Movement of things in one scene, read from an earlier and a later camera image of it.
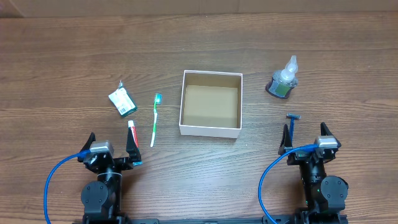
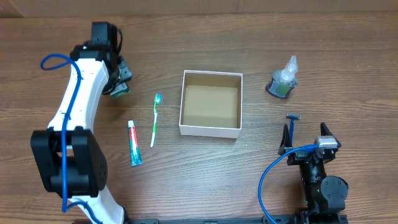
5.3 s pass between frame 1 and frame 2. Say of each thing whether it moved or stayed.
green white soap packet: moved
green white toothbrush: stayed
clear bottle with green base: stayed
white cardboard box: stayed
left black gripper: moved
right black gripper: stayed
